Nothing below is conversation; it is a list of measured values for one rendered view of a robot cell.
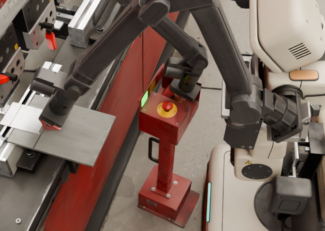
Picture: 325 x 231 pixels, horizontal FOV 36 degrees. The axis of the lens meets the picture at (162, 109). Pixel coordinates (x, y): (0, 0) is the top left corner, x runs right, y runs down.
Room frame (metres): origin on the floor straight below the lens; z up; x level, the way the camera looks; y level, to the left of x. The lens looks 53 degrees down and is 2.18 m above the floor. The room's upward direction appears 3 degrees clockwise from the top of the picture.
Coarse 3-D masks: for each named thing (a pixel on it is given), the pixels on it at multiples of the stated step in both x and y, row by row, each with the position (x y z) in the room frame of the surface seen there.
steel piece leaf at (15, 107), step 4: (12, 104) 0.89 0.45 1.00; (16, 104) 0.89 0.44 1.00; (20, 104) 0.89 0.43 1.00; (12, 108) 0.87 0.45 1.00; (16, 108) 0.88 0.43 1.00; (8, 112) 0.86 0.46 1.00; (12, 112) 0.86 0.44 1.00; (16, 112) 0.86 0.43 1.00; (4, 116) 0.84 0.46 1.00; (8, 116) 0.84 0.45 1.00; (12, 116) 0.84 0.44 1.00; (4, 120) 0.83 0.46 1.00; (8, 120) 0.83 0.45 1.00; (12, 120) 0.83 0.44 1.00; (4, 124) 0.82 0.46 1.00; (8, 124) 0.82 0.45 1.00
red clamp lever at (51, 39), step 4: (40, 24) 0.99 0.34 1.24; (44, 24) 0.98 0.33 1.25; (48, 24) 0.98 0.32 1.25; (52, 24) 0.98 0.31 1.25; (44, 28) 0.98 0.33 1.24; (48, 28) 0.97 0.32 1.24; (52, 28) 0.98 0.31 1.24; (48, 32) 0.98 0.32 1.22; (52, 32) 0.98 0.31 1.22; (48, 36) 0.98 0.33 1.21; (52, 36) 0.98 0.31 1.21; (48, 40) 0.98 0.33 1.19; (52, 40) 0.98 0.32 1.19; (48, 44) 0.98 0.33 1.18; (52, 44) 0.97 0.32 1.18; (56, 44) 0.99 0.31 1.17; (52, 48) 0.97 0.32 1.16; (56, 48) 0.98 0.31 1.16
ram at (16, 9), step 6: (0, 0) 0.87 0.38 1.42; (6, 0) 0.89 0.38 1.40; (18, 0) 0.94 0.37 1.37; (24, 0) 0.96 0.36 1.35; (0, 6) 0.87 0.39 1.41; (18, 6) 0.93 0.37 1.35; (12, 12) 0.90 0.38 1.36; (6, 18) 0.87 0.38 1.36; (12, 18) 0.89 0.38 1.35; (0, 24) 0.85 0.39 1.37; (6, 24) 0.87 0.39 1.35; (0, 30) 0.84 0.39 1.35
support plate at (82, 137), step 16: (80, 112) 0.87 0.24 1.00; (96, 112) 0.88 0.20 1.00; (64, 128) 0.81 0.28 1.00; (80, 128) 0.82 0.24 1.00; (96, 128) 0.82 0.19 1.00; (16, 144) 0.75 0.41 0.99; (32, 144) 0.75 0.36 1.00; (48, 144) 0.75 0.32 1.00; (64, 144) 0.76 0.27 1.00; (80, 144) 0.76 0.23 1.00; (96, 144) 0.76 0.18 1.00; (80, 160) 0.71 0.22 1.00
